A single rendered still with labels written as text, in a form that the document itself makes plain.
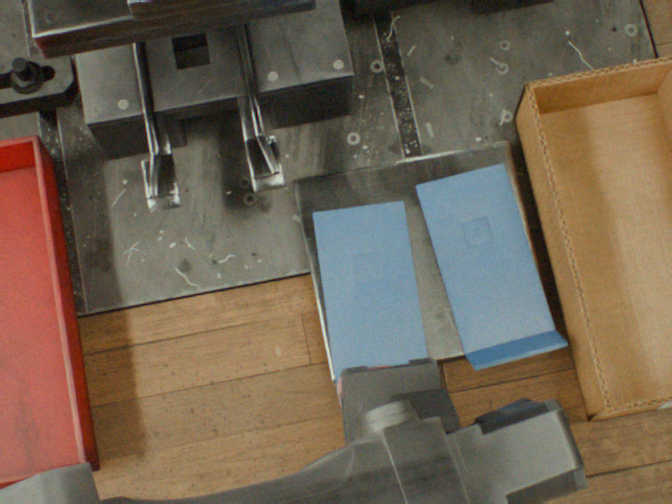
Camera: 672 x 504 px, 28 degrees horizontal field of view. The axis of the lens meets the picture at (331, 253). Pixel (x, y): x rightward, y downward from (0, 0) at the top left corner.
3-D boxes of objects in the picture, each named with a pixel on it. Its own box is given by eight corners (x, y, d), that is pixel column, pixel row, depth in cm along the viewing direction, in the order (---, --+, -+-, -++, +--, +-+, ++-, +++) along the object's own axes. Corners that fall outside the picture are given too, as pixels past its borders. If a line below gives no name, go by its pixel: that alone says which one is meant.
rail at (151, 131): (155, 166, 100) (150, 155, 98) (128, 5, 103) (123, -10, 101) (163, 165, 100) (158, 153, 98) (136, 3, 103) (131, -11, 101)
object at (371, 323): (339, 411, 100) (339, 405, 97) (312, 214, 104) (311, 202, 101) (433, 398, 100) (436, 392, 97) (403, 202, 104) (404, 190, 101)
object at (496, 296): (471, 377, 100) (475, 370, 97) (415, 186, 104) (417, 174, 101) (561, 353, 101) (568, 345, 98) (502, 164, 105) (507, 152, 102)
